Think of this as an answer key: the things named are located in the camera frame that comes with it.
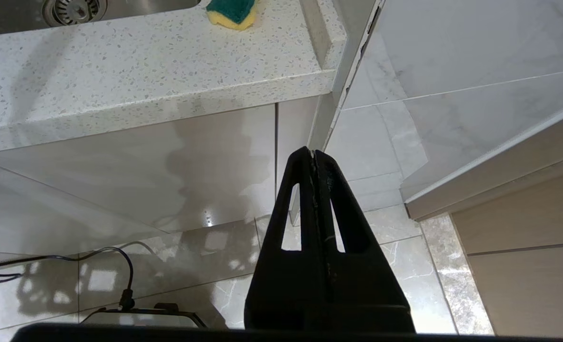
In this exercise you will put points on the metal sink drain strainer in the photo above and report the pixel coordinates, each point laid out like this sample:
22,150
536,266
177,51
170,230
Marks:
72,9

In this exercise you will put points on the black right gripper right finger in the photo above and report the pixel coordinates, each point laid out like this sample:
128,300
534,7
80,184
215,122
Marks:
371,294

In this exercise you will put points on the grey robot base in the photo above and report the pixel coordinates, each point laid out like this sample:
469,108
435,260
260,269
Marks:
139,319

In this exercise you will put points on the green and yellow sponge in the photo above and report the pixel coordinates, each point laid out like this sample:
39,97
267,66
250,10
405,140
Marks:
234,9

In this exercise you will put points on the beige wooden cabinet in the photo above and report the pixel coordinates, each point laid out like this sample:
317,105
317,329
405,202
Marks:
523,285

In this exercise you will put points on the narrow glossy white cabinet panel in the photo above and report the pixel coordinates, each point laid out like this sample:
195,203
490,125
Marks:
295,128

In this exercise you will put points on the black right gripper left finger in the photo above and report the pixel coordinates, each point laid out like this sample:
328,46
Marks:
272,294

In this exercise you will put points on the stainless steel sink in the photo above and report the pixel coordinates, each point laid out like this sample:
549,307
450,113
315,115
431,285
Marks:
6,19

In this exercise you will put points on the wide glossy white cabinet door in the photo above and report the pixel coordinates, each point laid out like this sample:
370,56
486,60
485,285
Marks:
191,166

